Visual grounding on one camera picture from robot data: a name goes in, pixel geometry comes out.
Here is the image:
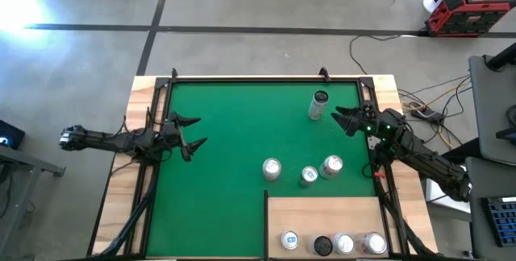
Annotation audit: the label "green table mat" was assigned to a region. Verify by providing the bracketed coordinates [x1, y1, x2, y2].
[145, 81, 378, 258]

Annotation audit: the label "black power strip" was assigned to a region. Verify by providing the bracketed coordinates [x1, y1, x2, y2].
[406, 101, 444, 122]

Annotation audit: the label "grey desk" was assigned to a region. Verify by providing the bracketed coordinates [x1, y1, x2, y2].
[468, 53, 516, 168]
[465, 156, 516, 261]

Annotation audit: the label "backlit black keyboard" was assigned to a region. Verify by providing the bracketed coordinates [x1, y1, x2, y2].
[481, 195, 516, 249]

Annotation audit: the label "silver Diet Coke can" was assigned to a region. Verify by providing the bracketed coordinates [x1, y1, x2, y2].
[318, 155, 344, 180]

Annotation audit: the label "blue silver Red Bull can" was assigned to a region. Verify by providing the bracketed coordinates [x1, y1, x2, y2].
[280, 230, 300, 251]
[300, 165, 319, 189]

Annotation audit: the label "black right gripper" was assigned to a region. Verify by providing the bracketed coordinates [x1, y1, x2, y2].
[330, 101, 404, 141]

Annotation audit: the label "black desk device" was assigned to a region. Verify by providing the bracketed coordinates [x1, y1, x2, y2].
[494, 103, 516, 146]

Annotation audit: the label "yellow extension cable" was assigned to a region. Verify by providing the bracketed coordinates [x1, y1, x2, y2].
[401, 76, 472, 151]

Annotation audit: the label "black device blue light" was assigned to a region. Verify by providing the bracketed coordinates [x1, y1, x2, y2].
[0, 118, 26, 150]

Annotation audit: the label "white SA3 label sheet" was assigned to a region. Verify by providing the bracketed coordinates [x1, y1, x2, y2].
[425, 178, 472, 222]

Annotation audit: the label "silver red soda can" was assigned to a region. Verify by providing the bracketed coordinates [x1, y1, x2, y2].
[331, 232, 356, 255]
[358, 231, 388, 255]

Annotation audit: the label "red black tool case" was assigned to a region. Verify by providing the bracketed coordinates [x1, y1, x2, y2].
[423, 0, 516, 39]

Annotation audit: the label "grey metal bench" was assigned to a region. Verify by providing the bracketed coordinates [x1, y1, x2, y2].
[0, 143, 67, 261]

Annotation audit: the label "white red soda can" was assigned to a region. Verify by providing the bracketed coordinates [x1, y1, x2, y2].
[262, 157, 282, 182]

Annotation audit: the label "black floor cable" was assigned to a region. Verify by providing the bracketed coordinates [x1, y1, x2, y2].
[348, 33, 428, 76]

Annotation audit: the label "light wooden board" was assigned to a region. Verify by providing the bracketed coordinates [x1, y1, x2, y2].
[263, 189, 389, 259]

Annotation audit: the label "white Celsius can black lid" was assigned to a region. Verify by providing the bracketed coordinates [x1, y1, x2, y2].
[310, 234, 334, 257]
[308, 90, 330, 121]

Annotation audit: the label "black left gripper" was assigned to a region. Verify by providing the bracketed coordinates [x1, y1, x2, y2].
[155, 111, 209, 164]

